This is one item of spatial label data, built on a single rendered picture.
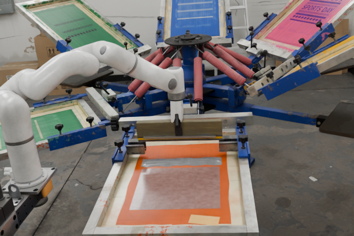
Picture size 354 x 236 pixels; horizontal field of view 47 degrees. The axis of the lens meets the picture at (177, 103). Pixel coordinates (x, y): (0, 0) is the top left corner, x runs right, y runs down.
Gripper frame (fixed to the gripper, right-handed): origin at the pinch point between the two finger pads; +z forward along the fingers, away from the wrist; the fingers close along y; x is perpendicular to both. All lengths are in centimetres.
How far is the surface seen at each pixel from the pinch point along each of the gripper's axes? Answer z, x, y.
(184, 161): 13.1, 1.7, 5.4
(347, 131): 14, 80, -22
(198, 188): 14.0, 8.8, 25.9
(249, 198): 10.4, 27.9, 38.5
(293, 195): 108, 72, -109
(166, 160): 13.5, -6.3, 3.8
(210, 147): 13.7, 13.3, -8.4
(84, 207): 109, -90, -98
